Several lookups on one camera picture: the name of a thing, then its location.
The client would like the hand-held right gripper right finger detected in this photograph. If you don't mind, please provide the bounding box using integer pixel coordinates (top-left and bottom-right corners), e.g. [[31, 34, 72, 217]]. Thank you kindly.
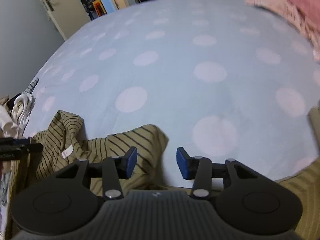
[[176, 147, 262, 200]]

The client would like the grey patterned garment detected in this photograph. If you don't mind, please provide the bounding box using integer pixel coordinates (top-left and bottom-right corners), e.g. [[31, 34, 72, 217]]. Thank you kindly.
[[25, 77, 40, 94]]

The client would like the cream room door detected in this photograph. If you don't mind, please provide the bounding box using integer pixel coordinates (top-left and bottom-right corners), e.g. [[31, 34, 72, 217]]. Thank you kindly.
[[30, 0, 92, 40]]

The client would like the brown striped shirt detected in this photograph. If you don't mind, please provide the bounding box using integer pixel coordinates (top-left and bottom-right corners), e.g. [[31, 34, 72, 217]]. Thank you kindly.
[[11, 110, 169, 198]]

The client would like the metal door handle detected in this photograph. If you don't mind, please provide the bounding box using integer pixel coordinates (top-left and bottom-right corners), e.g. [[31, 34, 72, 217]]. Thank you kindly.
[[42, 0, 56, 12]]

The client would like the pink pillow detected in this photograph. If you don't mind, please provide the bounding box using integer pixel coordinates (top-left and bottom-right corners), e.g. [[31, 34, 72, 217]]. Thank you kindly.
[[271, 0, 320, 43]]

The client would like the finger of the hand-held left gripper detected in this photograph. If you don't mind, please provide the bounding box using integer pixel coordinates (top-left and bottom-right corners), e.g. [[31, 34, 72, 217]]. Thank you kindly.
[[0, 137, 43, 161]]

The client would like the white garment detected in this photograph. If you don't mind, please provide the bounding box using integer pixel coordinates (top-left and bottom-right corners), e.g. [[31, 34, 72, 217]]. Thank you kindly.
[[14, 92, 34, 130]]

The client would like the light pink cloth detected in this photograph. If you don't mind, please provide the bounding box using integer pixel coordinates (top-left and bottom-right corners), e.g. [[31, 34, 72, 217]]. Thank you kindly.
[[246, 0, 320, 60]]

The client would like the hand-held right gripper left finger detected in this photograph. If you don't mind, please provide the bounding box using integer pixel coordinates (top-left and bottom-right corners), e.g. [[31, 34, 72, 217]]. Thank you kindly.
[[54, 146, 138, 200]]

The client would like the beige garment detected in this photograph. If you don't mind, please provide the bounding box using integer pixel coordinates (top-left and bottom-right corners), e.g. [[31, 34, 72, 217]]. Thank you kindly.
[[0, 95, 25, 145]]

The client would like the orange stool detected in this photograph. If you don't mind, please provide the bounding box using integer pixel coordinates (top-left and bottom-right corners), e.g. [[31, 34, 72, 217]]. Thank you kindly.
[[92, 0, 107, 17]]

